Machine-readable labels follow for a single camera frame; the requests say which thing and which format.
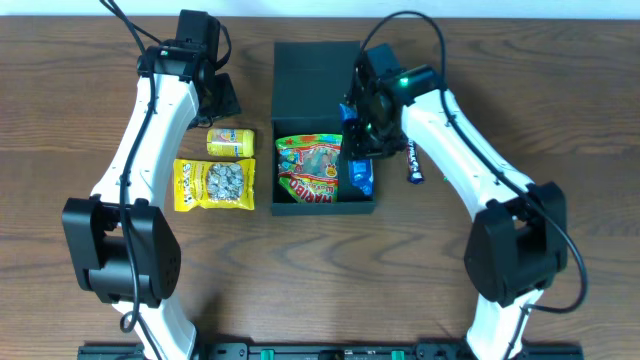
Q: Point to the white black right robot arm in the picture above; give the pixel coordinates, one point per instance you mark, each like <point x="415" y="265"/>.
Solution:
<point x="516" y="245"/>

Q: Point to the blue Oreo cookie pack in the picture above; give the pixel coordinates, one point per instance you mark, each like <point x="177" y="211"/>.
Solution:
<point x="360" y="170"/>

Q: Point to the purple Dairy Milk bar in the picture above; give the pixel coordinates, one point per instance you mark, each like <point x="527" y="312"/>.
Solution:
<point x="415" y="175"/>

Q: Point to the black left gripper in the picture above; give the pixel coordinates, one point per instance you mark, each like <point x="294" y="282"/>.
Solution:
<point x="223" y="98"/>

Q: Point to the dark green lidded box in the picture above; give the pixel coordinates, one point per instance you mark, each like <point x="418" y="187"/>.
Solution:
<point x="310" y="81"/>

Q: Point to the yellow Hacks candy bag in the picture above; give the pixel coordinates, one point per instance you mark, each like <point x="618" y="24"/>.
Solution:
<point x="213" y="185"/>

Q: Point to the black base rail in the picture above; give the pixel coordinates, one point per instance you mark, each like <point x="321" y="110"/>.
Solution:
<point x="439" y="350"/>

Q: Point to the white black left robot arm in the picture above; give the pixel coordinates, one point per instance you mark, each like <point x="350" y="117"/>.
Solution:
<point x="121" y="246"/>

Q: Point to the green Haribo gummy bag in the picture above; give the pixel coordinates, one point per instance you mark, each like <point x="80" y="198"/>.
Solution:
<point x="308" y="166"/>

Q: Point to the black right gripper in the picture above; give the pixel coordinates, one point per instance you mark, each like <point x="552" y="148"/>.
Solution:
<point x="367" y="141"/>

